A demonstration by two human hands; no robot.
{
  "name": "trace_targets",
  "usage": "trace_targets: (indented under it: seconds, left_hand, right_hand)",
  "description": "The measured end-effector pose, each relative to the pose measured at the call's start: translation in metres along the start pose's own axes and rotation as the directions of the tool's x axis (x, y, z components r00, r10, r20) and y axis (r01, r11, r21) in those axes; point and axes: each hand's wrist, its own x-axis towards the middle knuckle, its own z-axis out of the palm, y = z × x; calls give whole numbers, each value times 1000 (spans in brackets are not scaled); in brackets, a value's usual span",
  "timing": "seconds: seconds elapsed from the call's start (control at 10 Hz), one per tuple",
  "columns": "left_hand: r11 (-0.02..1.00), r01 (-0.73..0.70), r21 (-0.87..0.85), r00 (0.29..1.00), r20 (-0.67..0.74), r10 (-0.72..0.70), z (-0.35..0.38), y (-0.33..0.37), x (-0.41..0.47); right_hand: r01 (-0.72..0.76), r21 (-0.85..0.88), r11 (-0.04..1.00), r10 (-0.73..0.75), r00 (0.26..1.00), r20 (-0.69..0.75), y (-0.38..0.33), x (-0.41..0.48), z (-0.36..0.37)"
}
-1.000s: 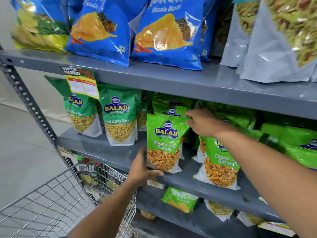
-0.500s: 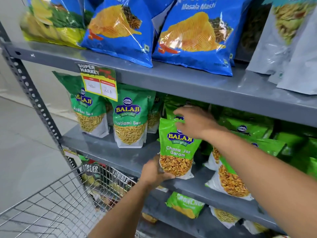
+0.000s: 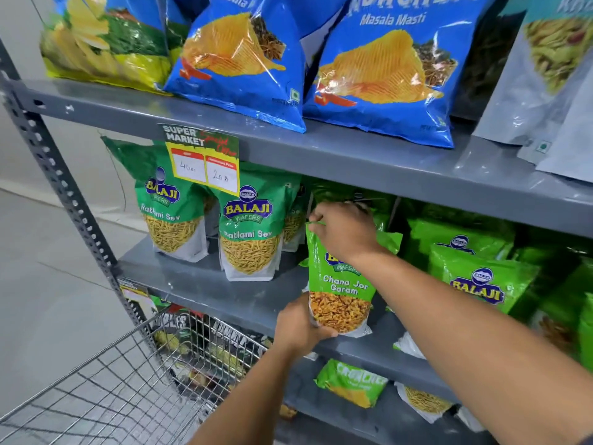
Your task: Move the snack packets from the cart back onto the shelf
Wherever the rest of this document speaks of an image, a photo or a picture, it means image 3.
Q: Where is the person's left hand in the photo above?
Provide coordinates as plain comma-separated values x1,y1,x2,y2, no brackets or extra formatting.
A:
273,294,339,357

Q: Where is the person's right hand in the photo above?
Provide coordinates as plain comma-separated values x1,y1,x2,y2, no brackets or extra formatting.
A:
308,201,388,267

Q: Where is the grey metal shelf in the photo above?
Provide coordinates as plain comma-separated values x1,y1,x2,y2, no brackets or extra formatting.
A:
0,39,593,445

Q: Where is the row of Chana Jor Garam packets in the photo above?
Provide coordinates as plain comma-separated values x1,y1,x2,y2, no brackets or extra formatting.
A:
308,178,593,374

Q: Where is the metal wire shopping cart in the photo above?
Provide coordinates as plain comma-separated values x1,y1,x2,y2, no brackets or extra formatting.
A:
0,304,269,445

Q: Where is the person's right forearm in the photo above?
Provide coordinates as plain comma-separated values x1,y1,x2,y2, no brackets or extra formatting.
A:
356,245,593,445

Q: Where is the person's left forearm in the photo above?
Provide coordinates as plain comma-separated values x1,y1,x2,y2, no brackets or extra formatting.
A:
187,345,306,445

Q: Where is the dark green noodle snack pouch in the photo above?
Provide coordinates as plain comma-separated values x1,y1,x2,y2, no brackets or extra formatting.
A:
281,180,310,253
101,135,210,264
211,163,303,282

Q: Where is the grey mixed snack pouch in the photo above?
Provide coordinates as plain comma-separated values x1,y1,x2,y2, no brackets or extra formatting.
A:
515,59,593,185
472,0,593,149

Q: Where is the large green yellow price tag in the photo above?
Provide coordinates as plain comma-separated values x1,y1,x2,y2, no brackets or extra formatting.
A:
157,123,241,198

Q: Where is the yellow green chips packet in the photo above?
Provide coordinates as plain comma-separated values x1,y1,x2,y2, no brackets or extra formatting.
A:
39,0,175,97

